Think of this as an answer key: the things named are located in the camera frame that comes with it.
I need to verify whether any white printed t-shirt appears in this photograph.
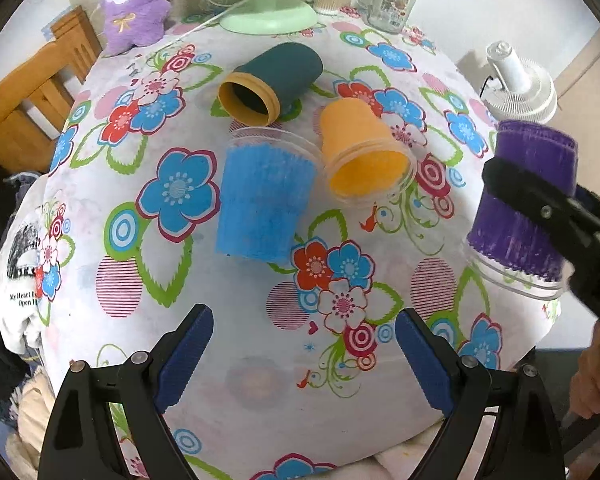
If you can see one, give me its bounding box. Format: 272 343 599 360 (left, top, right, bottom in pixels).
0 176 50 356

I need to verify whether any purple plastic cup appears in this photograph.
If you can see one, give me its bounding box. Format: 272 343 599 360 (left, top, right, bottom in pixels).
465 119 578 300

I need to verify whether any person's hand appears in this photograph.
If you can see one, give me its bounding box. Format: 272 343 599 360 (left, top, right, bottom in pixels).
569 321 600 419

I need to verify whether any teal cup yellow rim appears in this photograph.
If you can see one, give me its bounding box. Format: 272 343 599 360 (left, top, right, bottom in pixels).
218 42 323 127

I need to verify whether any blue plastic cup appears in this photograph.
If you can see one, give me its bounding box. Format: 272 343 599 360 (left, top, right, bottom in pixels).
215 127 322 264

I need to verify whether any purple plush toy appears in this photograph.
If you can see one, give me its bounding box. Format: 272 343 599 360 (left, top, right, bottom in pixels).
102 0 171 56

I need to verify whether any white floor fan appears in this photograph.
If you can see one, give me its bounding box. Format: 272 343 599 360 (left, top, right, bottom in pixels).
482 40 558 125

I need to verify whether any white fan power cable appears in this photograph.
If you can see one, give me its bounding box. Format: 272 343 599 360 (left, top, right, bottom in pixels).
168 0 261 36

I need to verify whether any orange plastic cup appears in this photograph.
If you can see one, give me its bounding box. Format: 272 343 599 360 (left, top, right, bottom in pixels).
320 98 416 205

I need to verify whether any floral tablecloth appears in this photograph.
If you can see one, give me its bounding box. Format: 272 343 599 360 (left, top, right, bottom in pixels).
0 5 562 480

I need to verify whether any wooden chair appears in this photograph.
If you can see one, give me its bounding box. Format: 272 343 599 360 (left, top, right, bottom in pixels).
0 5 104 175

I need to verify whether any green desk fan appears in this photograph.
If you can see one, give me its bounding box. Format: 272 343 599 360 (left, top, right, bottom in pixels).
218 0 317 36

